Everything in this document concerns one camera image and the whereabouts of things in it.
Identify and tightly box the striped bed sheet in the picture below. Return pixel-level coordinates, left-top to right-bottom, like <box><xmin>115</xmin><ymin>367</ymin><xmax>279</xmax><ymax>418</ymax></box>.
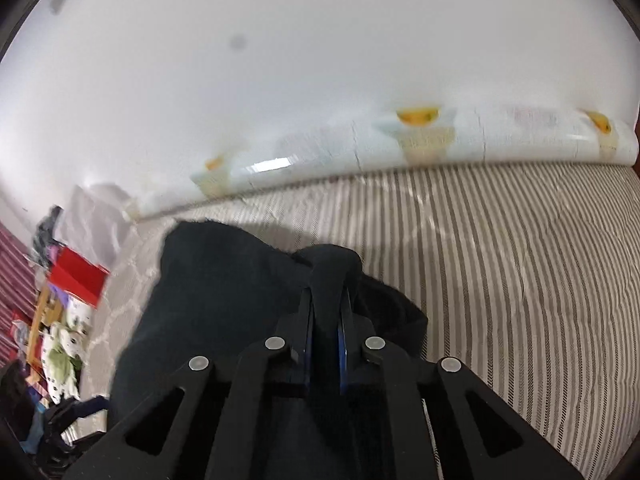
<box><xmin>75</xmin><ymin>160</ymin><xmax>640</xmax><ymax>480</ymax></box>

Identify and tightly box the black t-shirt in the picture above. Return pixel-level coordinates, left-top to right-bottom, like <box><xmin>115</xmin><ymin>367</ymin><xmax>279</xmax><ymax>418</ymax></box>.
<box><xmin>107</xmin><ymin>219</ymin><xmax>428</xmax><ymax>480</ymax></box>

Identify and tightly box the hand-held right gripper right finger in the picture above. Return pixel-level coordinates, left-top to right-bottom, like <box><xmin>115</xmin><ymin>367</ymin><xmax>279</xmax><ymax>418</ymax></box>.
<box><xmin>339</xmin><ymin>285</ymin><xmax>586</xmax><ymax>480</ymax></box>

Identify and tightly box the red striped cloth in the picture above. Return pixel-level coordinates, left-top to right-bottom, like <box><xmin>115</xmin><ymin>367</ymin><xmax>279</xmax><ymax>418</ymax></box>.
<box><xmin>0</xmin><ymin>220</ymin><xmax>51</xmax><ymax>361</ymax></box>

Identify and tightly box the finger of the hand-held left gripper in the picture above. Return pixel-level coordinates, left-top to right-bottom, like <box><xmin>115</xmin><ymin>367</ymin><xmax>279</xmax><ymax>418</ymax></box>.
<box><xmin>42</xmin><ymin>394</ymin><xmax>112</xmax><ymax>456</ymax></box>

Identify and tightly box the white printed wall mat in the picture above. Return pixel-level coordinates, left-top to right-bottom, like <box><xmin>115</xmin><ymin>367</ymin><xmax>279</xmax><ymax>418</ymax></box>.
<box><xmin>125</xmin><ymin>102</ymin><xmax>640</xmax><ymax>222</ymax></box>

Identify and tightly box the dark patterned cloth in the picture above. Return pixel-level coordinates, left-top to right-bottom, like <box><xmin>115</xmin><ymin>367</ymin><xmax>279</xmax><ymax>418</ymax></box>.
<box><xmin>32</xmin><ymin>205</ymin><xmax>66</xmax><ymax>261</ymax></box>

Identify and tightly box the red cardboard box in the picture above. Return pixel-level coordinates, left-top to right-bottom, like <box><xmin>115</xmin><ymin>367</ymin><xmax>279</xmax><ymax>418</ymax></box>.
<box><xmin>47</xmin><ymin>246</ymin><xmax>111</xmax><ymax>308</ymax></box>

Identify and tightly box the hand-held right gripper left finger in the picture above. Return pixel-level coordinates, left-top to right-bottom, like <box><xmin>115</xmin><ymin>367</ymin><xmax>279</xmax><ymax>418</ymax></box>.
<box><xmin>62</xmin><ymin>287</ymin><xmax>316</xmax><ymax>480</ymax></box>

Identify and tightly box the white plastic bag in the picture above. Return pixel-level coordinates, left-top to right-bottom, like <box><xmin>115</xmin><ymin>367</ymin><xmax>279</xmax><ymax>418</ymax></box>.
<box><xmin>65</xmin><ymin>182</ymin><xmax>136</xmax><ymax>261</ymax></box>

